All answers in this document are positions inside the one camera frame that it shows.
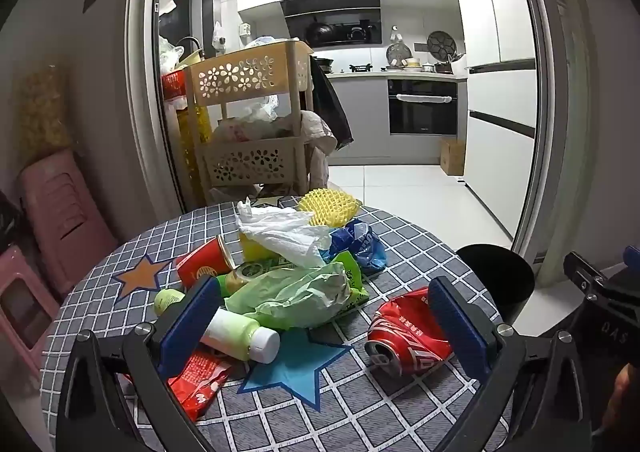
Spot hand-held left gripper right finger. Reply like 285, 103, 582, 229
427, 275, 594, 452

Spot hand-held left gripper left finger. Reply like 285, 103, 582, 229
55, 275, 223, 452

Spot black trash bin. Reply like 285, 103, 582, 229
456, 243, 536, 329

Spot red paper cup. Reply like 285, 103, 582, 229
176, 235, 242, 289

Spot person's right hand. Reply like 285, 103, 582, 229
606, 362, 640, 433

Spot white and green bottle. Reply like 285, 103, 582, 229
154, 289, 282, 364

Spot crushed red soda can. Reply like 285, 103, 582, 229
364, 288, 456, 376

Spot red snack packet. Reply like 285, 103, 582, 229
167, 349, 236, 424

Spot green and gold can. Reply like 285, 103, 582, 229
226, 261, 275, 298

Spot yellow packet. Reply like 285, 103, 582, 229
239, 231, 273, 264

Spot grey checked star tablecloth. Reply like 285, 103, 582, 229
40, 199, 512, 452

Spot green plastic bag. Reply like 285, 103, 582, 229
225, 262, 353, 331

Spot green snack packet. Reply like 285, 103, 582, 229
330, 251, 369, 319

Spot blue plastic bag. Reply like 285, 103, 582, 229
320, 219, 388, 276

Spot white plastic bag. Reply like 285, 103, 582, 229
235, 199, 333, 268

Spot white refrigerator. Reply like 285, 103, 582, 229
464, 57, 540, 239

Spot cardboard box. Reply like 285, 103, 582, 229
439, 138, 466, 177

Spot pink plastic stool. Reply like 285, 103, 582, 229
0, 247, 62, 383

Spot stack of pink stools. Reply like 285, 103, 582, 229
19, 149, 119, 301

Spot yellow foam fruit net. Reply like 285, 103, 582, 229
297, 188, 363, 228

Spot yellow bag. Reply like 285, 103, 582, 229
177, 102, 212, 205

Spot plastic bags in cart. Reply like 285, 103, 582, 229
212, 95, 302, 144

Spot built-in black oven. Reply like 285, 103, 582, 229
387, 78, 459, 137

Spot white sack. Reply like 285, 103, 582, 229
299, 110, 337, 189

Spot beige perforated storage cart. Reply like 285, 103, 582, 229
184, 40, 316, 199

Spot black hanging cloth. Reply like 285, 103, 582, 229
309, 55, 354, 151

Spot yellowish woven pad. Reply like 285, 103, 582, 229
14, 61, 74, 164

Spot cooking pots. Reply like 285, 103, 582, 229
400, 57, 453, 74

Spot round metal steamer rack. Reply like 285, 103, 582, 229
427, 31, 464, 62

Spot round metal plate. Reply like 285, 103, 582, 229
386, 42, 412, 68

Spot kitchen faucet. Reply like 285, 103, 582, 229
175, 36, 202, 59

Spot black range hood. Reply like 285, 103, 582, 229
280, 0, 384, 46

